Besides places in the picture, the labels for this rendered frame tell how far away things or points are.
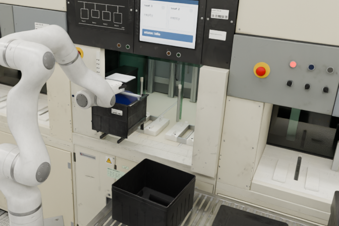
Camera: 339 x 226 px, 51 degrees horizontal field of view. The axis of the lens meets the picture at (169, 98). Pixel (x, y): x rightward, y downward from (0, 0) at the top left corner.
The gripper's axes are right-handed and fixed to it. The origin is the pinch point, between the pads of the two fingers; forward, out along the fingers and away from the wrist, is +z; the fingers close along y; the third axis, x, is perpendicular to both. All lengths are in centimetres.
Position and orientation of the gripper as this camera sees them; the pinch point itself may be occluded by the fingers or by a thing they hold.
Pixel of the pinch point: (120, 81)
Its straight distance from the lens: 182.1
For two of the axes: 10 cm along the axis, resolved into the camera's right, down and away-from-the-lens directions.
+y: 9.1, 1.9, -3.6
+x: 0.6, -9.3, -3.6
